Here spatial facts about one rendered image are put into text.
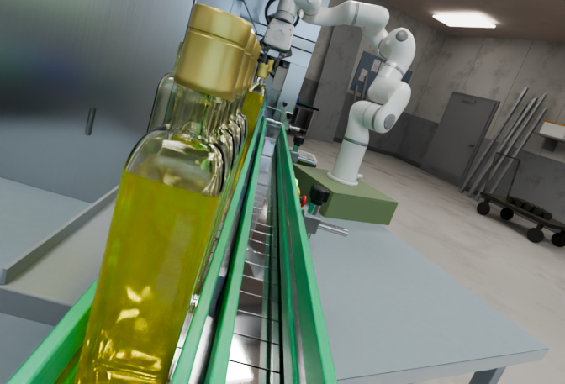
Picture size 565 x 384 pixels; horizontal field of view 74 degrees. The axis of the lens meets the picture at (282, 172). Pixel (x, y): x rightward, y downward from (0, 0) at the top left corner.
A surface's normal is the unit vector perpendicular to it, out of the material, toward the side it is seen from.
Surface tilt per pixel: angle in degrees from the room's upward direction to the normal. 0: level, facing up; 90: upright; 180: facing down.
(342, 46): 83
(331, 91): 83
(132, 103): 90
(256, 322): 0
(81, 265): 0
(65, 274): 0
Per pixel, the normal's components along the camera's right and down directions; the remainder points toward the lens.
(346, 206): 0.42, 0.36
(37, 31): 0.02, 0.25
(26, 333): 0.31, -0.92
